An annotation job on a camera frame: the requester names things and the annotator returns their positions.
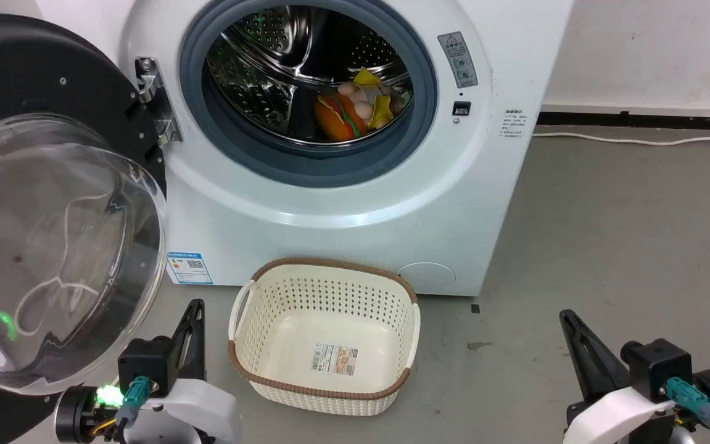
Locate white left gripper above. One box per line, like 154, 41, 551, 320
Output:
54, 300, 244, 444

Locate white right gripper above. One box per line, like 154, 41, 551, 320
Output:
559, 309, 710, 444

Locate white front-load washing machine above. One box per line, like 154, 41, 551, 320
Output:
34, 0, 575, 297

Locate metal door hinge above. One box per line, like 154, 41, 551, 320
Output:
134, 57, 183, 146

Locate black washer door, glass bowl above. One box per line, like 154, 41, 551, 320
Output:
0, 14, 174, 444

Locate blue energy label sticker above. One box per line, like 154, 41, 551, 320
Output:
166, 251, 214, 286

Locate cream plastic laundry basket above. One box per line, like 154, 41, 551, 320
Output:
227, 257, 422, 417

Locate paper label with barcode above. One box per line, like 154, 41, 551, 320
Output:
311, 343, 361, 376

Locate round white filter cover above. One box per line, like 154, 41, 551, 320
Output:
397, 262, 456, 291

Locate black baseboard strip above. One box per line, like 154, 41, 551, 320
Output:
536, 110, 710, 131

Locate small printed text label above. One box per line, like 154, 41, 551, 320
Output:
501, 109, 527, 140

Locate orange hamburger plush toy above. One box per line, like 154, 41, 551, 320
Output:
315, 92, 369, 142

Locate stainless steel washer drum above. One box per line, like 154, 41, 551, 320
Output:
205, 4, 415, 147

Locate colourful cloth in drum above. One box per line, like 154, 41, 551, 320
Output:
336, 67, 406, 130

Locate grey warning sticker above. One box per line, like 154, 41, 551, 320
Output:
437, 31, 479, 89

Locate teal-plug left gripper cable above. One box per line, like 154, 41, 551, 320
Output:
113, 376, 151, 434

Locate teal-plug gripper cable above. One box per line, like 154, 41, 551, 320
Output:
666, 377, 710, 444
113, 376, 151, 434

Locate teal-plug right gripper cable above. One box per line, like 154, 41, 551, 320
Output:
666, 377, 710, 444

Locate white floor cable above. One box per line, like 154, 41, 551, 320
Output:
532, 126, 710, 147

